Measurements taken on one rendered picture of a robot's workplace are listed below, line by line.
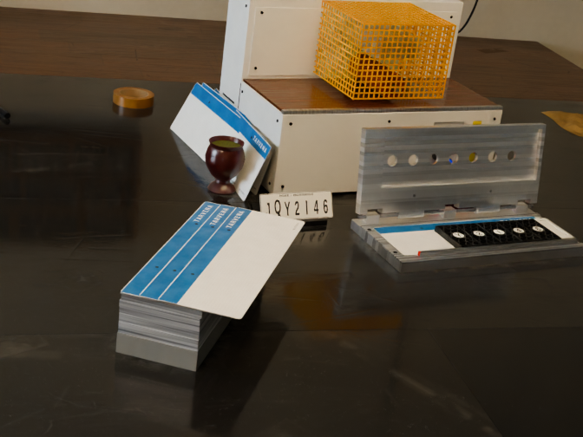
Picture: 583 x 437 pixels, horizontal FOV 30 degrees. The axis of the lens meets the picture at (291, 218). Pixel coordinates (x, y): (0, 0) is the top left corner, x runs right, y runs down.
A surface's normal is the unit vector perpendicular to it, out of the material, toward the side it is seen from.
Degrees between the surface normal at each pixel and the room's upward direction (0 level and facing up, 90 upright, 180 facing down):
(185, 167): 0
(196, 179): 0
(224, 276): 0
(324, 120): 90
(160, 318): 90
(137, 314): 90
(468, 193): 81
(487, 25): 90
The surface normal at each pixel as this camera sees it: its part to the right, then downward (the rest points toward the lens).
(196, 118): -0.73, -0.35
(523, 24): 0.25, 0.41
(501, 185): 0.43, 0.26
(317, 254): 0.12, -0.91
